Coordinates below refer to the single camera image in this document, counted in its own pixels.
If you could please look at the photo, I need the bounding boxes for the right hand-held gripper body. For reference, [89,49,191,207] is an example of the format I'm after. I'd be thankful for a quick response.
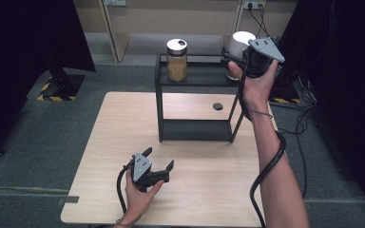
[242,36,286,79]

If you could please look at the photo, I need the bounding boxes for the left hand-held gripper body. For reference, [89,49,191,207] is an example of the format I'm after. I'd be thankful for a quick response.
[126,152,171,194]

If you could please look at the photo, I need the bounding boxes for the white cup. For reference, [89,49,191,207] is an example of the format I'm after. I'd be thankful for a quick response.
[224,30,257,81]

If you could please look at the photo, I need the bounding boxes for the black metal shelf rack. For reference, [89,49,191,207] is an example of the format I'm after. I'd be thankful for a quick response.
[154,51,259,144]

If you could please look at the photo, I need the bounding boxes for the glass jar with silver lid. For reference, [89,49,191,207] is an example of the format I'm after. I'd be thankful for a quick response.
[165,38,189,83]

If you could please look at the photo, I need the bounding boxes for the person's left hand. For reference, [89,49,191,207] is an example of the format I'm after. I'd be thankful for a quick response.
[123,170,166,221]

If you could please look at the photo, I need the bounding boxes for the person's right hand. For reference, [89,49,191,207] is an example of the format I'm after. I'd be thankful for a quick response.
[227,60,279,114]

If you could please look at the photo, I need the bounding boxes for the black stand base striped tape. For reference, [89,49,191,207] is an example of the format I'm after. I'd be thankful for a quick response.
[36,67,86,103]
[267,70,301,105]

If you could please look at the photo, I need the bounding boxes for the thin wrist band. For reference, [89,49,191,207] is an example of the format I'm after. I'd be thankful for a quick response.
[246,106,274,121]

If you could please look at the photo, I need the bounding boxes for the black curtain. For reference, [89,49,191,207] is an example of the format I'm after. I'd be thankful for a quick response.
[0,0,98,163]
[270,0,365,222]

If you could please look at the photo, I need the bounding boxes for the black hanging cables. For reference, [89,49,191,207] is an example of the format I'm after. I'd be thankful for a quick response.
[248,3,281,41]

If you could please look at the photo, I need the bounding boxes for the left hand-held gripper black cable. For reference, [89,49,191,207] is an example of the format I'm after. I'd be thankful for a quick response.
[116,161,136,216]

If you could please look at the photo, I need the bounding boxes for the white wall socket with plugs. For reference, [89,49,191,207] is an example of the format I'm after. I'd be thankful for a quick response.
[242,0,267,10]

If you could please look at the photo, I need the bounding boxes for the black floor cables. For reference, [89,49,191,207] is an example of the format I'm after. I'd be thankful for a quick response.
[270,71,318,201]

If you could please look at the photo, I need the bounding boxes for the beige wooden desk frame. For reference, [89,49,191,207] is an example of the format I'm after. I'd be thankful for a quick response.
[74,0,298,64]

